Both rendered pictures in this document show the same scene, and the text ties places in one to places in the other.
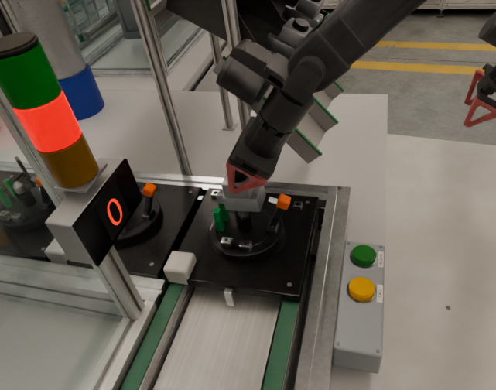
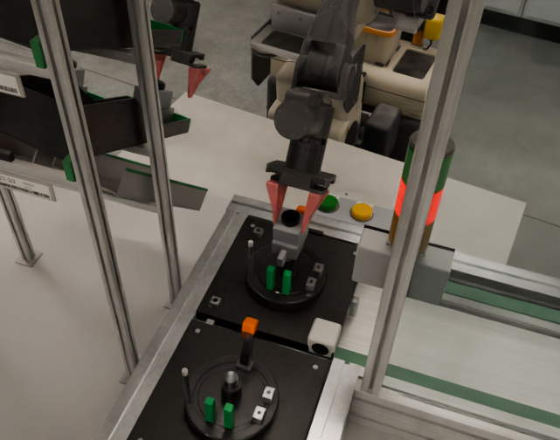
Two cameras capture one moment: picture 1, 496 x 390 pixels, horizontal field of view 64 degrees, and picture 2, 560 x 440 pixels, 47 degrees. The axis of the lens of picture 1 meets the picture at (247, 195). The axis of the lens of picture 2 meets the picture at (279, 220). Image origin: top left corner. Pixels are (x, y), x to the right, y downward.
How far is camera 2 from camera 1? 1.00 m
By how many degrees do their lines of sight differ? 64
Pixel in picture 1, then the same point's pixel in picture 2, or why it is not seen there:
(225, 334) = not seen: hidden behind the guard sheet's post
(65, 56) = not seen: outside the picture
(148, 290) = (342, 376)
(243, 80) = (318, 116)
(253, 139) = (316, 162)
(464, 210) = (246, 153)
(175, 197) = (203, 348)
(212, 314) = (360, 333)
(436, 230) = (266, 175)
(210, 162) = (59, 354)
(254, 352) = not seen: hidden behind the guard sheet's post
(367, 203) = (217, 209)
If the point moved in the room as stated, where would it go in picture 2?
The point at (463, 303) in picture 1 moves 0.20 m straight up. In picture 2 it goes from (343, 185) to (353, 113)
